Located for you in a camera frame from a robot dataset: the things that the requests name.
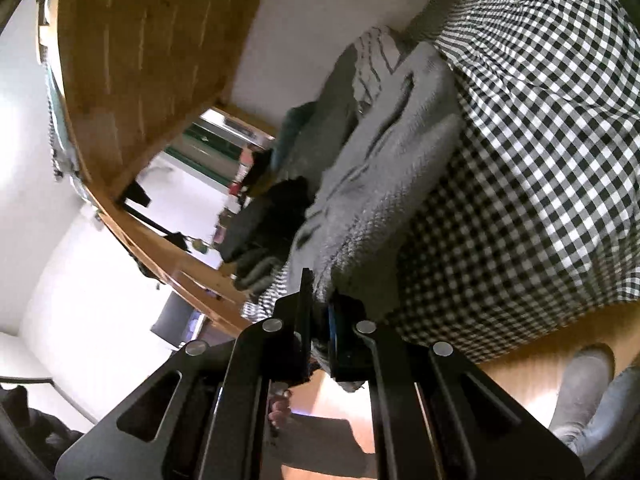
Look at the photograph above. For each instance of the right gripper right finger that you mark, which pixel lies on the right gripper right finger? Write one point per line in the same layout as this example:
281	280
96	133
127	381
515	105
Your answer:
435	414

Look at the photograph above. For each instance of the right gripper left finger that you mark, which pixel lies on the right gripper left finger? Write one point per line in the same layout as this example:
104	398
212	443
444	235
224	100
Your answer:
202	414

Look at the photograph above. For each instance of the grey knit zip sweater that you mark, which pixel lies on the grey knit zip sweater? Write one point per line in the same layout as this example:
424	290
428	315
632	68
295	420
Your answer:
360	217

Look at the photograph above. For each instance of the stack of dark folded clothes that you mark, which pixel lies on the stack of dark folded clothes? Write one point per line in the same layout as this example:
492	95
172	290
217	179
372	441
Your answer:
260	236

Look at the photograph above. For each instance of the clutter of clothes on desk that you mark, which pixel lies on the clutter of clothes on desk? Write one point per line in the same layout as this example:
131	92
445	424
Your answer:
255	165

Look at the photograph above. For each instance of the operator hand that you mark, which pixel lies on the operator hand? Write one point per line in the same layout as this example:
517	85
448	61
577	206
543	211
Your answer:
279	408

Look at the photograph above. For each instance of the grey sock foot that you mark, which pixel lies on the grey sock foot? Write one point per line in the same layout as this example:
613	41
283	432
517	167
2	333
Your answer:
584	381

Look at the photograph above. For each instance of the light blue jeans leg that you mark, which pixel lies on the light blue jeans leg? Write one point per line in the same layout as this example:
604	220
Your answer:
611	422

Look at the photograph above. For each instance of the black white gingham bedsheet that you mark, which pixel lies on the black white gingham bedsheet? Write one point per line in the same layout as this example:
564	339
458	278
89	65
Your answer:
535	221

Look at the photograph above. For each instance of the teal pillow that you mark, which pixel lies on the teal pillow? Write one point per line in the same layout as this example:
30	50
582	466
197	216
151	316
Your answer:
292	124

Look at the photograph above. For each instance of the dark grey striped duvet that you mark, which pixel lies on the dark grey striped duvet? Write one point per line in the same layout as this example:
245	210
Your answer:
345	97

